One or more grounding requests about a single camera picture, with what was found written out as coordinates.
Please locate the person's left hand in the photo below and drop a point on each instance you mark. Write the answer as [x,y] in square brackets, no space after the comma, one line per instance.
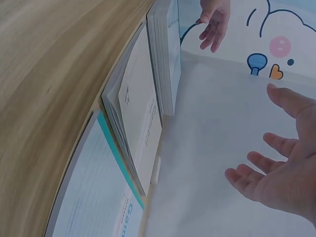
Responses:
[216,22]

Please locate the person's right hand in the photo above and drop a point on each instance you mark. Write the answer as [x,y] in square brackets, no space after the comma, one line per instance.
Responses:
[291,177]

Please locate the stack of white notebooks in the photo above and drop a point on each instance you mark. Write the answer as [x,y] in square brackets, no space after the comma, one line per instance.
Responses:
[163,61]

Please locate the white soft-cover notebook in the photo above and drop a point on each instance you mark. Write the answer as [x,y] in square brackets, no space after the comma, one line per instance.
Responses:
[138,118]

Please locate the teal-spined lined notebook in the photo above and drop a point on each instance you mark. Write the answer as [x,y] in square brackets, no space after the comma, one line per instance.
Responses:
[98,187]

